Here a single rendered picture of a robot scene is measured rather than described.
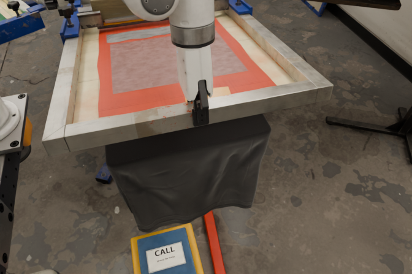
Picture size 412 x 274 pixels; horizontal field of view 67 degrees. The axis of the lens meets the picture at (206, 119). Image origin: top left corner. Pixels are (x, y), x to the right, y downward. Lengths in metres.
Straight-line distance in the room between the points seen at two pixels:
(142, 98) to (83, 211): 1.26
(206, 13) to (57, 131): 0.34
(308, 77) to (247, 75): 0.15
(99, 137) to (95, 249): 1.22
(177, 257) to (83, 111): 0.36
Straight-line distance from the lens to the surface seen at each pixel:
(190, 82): 0.53
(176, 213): 1.11
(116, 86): 0.79
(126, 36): 1.06
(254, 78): 0.78
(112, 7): 1.12
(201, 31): 0.51
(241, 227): 1.75
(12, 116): 0.72
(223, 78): 0.77
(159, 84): 0.77
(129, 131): 0.60
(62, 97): 0.73
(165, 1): 0.42
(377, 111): 2.57
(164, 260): 0.65
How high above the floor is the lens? 1.58
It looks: 46 degrees down
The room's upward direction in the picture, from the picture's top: straight up
